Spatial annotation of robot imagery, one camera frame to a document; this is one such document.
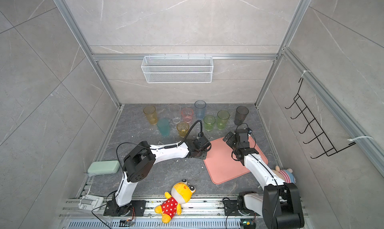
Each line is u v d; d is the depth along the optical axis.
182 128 1.03
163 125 1.13
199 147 0.71
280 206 0.40
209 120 1.07
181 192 0.72
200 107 1.01
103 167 0.86
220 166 0.90
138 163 0.51
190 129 0.70
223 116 0.96
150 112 1.00
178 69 1.01
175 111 1.03
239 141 0.67
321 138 0.65
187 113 1.10
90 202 0.73
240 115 1.01
